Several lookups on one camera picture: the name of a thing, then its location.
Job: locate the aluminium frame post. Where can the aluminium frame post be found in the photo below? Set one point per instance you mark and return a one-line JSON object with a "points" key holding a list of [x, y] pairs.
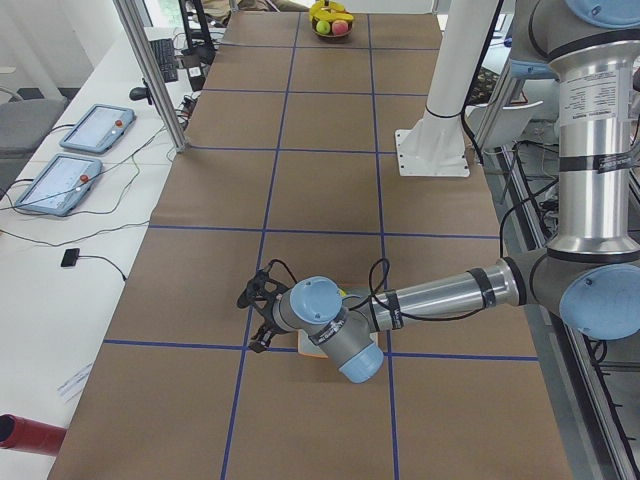
{"points": [[135, 31]]}

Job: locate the black keyboard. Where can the black keyboard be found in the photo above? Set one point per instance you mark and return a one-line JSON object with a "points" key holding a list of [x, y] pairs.
{"points": [[164, 54]]}

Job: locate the red cylinder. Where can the red cylinder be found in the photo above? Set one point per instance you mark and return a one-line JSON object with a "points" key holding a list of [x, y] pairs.
{"points": [[30, 436]]}

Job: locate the pink red apple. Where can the pink red apple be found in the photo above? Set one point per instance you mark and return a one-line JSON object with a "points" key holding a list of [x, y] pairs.
{"points": [[340, 28]]}

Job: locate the grey square plate orange rim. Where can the grey square plate orange rim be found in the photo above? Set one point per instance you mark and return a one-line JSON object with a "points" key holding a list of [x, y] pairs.
{"points": [[307, 347]]}

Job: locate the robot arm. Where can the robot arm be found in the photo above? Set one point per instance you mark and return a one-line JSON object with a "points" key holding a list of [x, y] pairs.
{"points": [[587, 274]]}

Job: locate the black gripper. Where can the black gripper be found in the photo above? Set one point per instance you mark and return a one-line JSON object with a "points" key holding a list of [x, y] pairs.
{"points": [[266, 324]]}

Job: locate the small black box device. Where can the small black box device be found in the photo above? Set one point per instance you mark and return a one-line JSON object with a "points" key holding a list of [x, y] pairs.
{"points": [[70, 257]]}

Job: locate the brown wicker basket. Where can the brown wicker basket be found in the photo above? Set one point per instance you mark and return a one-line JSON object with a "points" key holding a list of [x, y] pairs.
{"points": [[330, 37]]}

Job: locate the blue teach pendant tablet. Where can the blue teach pendant tablet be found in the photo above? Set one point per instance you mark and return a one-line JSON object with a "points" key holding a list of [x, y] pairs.
{"points": [[99, 129]]}

